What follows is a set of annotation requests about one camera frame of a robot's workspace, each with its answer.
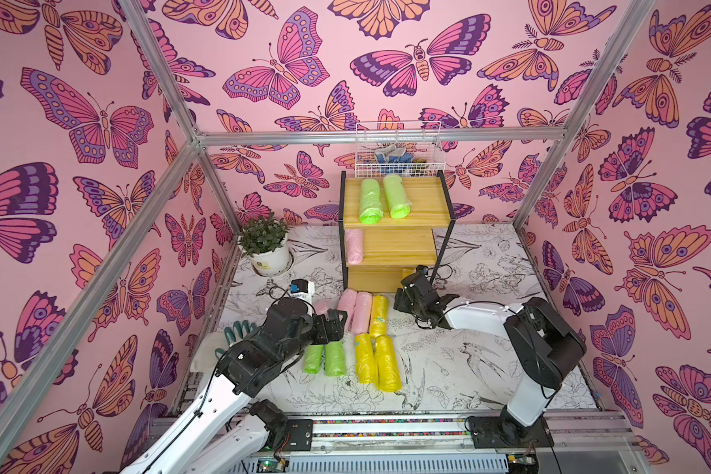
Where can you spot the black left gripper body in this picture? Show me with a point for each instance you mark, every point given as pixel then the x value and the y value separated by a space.
pixel 319 335

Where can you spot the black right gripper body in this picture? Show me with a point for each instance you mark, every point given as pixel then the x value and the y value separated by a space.
pixel 412 294

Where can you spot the pink roll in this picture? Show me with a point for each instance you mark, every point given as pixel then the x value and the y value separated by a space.
pixel 347 303
pixel 355 246
pixel 362 313
pixel 321 306

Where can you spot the yellow roll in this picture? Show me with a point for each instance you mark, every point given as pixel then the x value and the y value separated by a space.
pixel 406 273
pixel 379 316
pixel 367 371
pixel 389 379

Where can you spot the green roll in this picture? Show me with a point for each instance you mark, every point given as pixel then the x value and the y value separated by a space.
pixel 396 196
pixel 370 204
pixel 335 359
pixel 313 358

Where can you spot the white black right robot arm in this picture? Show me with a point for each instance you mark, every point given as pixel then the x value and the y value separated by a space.
pixel 525 355

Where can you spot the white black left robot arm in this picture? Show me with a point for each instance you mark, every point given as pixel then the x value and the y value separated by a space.
pixel 237 379

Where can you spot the potted green plant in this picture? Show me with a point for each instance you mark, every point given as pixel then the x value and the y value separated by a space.
pixel 264 240

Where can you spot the white green work glove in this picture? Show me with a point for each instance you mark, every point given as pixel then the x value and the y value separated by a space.
pixel 215 344

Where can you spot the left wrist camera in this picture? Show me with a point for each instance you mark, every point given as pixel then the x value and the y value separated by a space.
pixel 301 288

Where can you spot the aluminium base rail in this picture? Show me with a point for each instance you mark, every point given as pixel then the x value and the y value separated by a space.
pixel 562 442

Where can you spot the white wire basket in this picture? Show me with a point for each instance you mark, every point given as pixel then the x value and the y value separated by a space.
pixel 393 149

